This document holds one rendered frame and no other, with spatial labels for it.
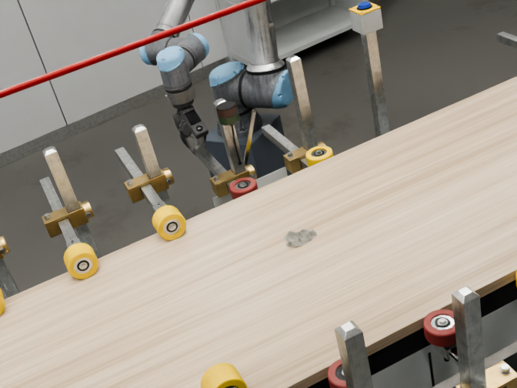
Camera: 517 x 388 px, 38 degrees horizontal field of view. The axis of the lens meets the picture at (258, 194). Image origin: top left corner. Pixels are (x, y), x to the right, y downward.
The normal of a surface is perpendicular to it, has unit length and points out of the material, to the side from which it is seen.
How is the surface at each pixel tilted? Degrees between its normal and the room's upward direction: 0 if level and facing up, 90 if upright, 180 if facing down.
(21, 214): 0
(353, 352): 90
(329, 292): 0
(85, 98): 90
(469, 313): 90
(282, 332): 0
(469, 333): 90
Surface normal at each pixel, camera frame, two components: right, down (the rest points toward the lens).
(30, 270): -0.21, -0.82
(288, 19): 0.49, 0.38
